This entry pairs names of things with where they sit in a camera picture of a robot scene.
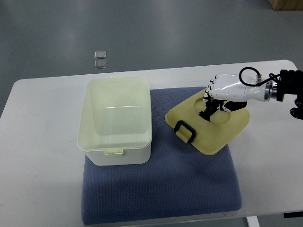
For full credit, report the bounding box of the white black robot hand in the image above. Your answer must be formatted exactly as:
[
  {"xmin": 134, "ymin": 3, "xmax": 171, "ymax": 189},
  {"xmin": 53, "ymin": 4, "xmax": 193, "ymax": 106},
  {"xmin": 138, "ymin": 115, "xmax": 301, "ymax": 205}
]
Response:
[{"xmin": 199, "ymin": 73, "xmax": 273, "ymax": 122}]

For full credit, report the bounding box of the yellow box lid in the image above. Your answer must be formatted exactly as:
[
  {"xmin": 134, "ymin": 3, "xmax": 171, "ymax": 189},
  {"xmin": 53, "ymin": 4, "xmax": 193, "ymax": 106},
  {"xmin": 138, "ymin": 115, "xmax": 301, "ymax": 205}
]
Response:
[{"xmin": 165, "ymin": 89, "xmax": 250, "ymax": 155}]

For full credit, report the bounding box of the white storage box base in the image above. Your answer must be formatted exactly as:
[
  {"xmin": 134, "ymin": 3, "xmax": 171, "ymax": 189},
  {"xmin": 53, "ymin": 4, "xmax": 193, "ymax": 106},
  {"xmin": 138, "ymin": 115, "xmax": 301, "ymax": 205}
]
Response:
[{"xmin": 77, "ymin": 77, "xmax": 152, "ymax": 166}]

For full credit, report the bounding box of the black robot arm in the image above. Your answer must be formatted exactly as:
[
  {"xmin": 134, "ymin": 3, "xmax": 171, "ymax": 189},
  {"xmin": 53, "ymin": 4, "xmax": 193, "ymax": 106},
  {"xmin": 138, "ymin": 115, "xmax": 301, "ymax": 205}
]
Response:
[{"xmin": 239, "ymin": 67, "xmax": 303, "ymax": 120}]

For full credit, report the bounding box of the brown cardboard box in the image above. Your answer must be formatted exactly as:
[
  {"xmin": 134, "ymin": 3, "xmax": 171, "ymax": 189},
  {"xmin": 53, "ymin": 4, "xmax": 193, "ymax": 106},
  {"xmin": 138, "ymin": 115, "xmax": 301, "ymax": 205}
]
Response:
[{"xmin": 269, "ymin": 0, "xmax": 303, "ymax": 10}]

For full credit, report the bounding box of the blue grey cushion mat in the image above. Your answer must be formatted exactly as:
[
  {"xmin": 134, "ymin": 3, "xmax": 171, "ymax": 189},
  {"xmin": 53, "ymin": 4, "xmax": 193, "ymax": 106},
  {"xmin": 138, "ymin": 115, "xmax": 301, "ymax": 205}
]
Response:
[{"xmin": 81, "ymin": 87, "xmax": 242, "ymax": 225}]

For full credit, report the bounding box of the lower metal floor plate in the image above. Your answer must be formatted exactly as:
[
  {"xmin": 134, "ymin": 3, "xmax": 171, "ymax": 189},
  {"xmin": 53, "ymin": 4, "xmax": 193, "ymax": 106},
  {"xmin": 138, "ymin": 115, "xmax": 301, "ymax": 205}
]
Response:
[{"xmin": 94, "ymin": 59, "xmax": 107, "ymax": 69}]

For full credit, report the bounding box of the metal floor plate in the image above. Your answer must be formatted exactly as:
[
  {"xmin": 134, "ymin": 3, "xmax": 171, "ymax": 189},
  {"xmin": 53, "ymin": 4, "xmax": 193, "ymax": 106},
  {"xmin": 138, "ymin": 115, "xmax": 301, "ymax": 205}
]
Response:
[
  {"xmin": 94, "ymin": 59, "xmax": 107, "ymax": 69},
  {"xmin": 94, "ymin": 50, "xmax": 107, "ymax": 59}
]

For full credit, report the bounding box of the upper metal floor plate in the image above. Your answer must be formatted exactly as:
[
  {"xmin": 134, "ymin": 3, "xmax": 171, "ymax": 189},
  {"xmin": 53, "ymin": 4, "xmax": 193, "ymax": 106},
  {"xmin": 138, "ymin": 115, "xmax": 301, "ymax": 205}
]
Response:
[{"xmin": 94, "ymin": 50, "xmax": 107, "ymax": 59}]

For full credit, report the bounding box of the black table bracket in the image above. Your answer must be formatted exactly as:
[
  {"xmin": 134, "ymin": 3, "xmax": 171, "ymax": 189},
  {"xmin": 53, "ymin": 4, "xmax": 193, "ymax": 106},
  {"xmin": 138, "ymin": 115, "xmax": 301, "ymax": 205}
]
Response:
[{"xmin": 283, "ymin": 211, "xmax": 303, "ymax": 218}]

